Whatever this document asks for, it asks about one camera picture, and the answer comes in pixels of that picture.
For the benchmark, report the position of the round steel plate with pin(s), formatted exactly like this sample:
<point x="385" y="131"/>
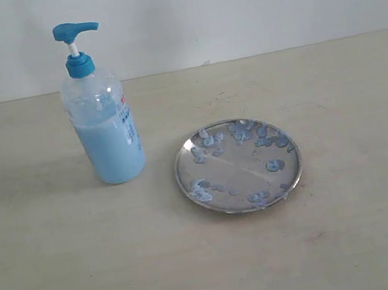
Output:
<point x="238" y="166"/>

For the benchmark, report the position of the blue pump dispenser bottle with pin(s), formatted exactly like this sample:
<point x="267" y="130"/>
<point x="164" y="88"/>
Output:
<point x="93" y="98"/>

